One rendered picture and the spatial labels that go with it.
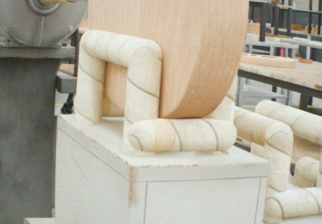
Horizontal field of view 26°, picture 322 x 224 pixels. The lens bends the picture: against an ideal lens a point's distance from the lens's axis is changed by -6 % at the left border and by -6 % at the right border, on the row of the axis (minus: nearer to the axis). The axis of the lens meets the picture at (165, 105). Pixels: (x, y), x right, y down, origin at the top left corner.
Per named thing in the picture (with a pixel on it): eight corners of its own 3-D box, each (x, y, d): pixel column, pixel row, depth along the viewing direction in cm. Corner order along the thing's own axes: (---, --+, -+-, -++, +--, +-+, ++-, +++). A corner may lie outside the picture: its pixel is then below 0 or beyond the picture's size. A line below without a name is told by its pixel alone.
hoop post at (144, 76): (117, 149, 73) (123, 53, 72) (147, 149, 74) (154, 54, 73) (129, 157, 70) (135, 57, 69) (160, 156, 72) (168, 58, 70)
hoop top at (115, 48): (75, 54, 87) (77, 27, 87) (101, 55, 89) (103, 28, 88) (134, 73, 69) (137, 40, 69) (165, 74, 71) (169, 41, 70)
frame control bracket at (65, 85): (56, 91, 188) (57, 76, 188) (123, 92, 196) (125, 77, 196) (60, 93, 185) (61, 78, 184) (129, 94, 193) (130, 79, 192)
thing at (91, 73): (71, 119, 88) (76, 41, 87) (96, 119, 90) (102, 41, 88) (79, 124, 86) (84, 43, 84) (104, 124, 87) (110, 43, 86)
